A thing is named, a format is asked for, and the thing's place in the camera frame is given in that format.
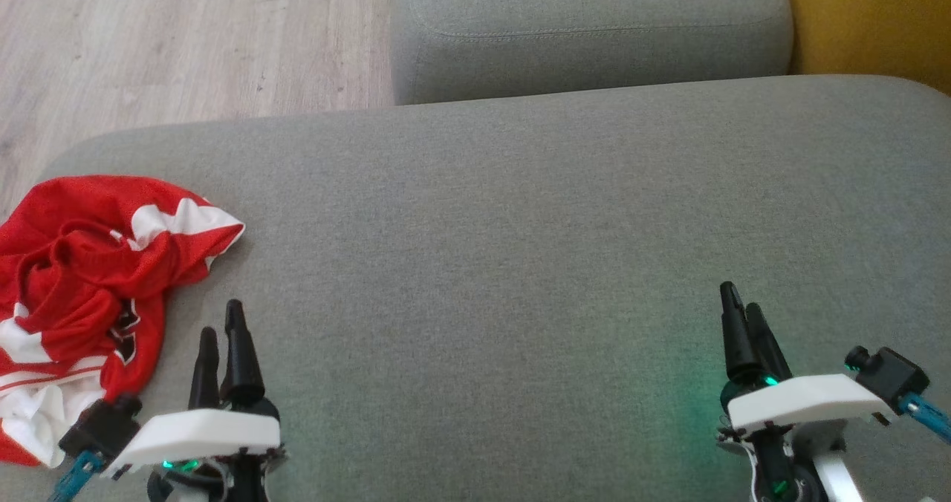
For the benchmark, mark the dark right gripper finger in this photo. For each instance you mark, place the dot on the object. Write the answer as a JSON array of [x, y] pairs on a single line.
[[737, 338], [769, 350]]

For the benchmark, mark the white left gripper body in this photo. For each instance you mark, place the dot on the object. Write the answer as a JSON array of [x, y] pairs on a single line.
[[200, 435]]

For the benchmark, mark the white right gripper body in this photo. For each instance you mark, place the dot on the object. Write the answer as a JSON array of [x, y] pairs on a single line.
[[802, 402]]

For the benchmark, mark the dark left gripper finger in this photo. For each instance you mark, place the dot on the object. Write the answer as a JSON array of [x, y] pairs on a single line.
[[205, 372], [239, 357]]

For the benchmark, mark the red and white jersey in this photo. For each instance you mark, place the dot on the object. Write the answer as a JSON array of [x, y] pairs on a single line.
[[82, 264]]

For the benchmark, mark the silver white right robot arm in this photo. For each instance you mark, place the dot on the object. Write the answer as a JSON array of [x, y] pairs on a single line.
[[843, 480]]

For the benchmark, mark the grey fabric sofa seat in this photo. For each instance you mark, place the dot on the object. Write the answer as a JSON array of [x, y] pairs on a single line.
[[483, 264]]

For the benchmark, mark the grey sofa cushion block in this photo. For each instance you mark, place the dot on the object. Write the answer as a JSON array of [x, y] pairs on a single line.
[[594, 27]]

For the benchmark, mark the yellow cushion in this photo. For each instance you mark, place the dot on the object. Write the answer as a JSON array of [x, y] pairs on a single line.
[[877, 19]]

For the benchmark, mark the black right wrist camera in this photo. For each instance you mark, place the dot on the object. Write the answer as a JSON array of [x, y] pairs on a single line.
[[891, 376]]

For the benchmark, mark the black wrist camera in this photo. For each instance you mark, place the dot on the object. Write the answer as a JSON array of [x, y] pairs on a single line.
[[100, 428], [891, 376]]

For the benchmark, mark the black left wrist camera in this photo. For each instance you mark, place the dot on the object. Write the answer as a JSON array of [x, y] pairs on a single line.
[[100, 428]]

